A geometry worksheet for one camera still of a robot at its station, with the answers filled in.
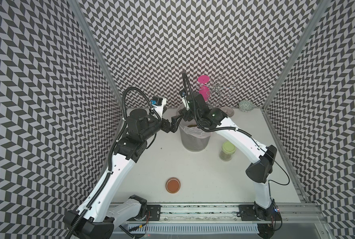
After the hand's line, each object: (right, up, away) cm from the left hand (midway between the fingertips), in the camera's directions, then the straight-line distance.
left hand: (173, 113), depth 65 cm
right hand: (+8, +4, +13) cm, 15 cm away
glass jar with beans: (+29, -26, +25) cm, 47 cm away
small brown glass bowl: (+38, +4, +46) cm, 60 cm away
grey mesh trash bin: (+10, -14, +19) cm, 25 cm away
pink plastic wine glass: (+18, +17, +32) cm, 40 cm away
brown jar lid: (-2, -39, +16) cm, 42 cm away
